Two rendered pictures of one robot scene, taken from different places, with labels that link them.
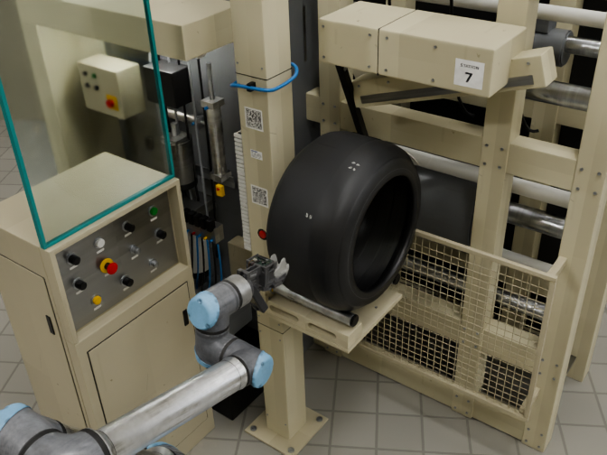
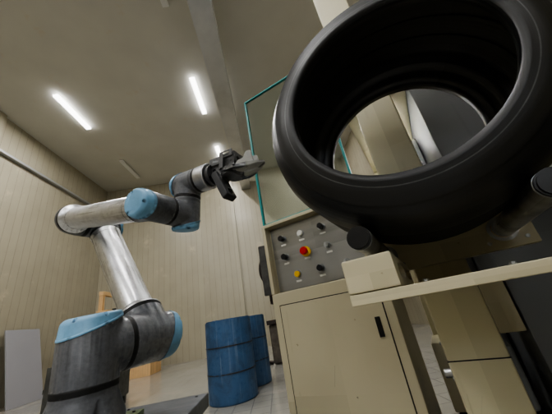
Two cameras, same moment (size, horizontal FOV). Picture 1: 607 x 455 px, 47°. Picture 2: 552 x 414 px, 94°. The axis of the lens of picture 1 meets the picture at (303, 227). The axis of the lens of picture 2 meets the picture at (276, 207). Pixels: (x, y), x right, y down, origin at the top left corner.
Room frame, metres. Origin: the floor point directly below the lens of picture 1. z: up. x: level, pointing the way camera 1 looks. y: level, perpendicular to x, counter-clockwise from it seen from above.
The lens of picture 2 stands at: (1.59, -0.60, 0.79)
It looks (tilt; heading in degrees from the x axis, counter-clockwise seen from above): 23 degrees up; 79
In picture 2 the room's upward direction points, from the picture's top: 10 degrees counter-clockwise
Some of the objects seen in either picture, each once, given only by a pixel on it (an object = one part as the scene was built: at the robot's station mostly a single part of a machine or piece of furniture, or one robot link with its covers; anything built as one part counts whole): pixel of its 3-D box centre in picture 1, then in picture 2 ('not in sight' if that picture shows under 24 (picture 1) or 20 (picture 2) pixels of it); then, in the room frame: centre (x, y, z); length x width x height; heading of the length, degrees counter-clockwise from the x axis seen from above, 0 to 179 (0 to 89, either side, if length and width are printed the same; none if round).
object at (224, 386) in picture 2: not in sight; (240, 351); (1.51, 3.46, 0.45); 1.22 x 0.75 x 0.90; 83
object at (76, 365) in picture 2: not in sight; (93, 346); (1.18, 0.26, 0.80); 0.17 x 0.15 x 0.18; 52
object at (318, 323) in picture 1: (312, 316); (384, 277); (1.92, -0.02, 0.83); 0.36 x 0.09 x 0.06; 52
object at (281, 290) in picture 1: (312, 302); (375, 249); (1.92, -0.02, 0.90); 0.35 x 0.05 x 0.05; 52
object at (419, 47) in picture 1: (417, 45); not in sight; (2.19, -0.39, 1.71); 0.61 x 0.25 x 0.15; 52
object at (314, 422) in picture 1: (286, 423); not in sight; (2.17, 0.11, 0.01); 0.27 x 0.27 x 0.02; 52
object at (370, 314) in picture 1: (334, 304); (462, 280); (2.03, -0.11, 0.80); 0.37 x 0.36 x 0.02; 142
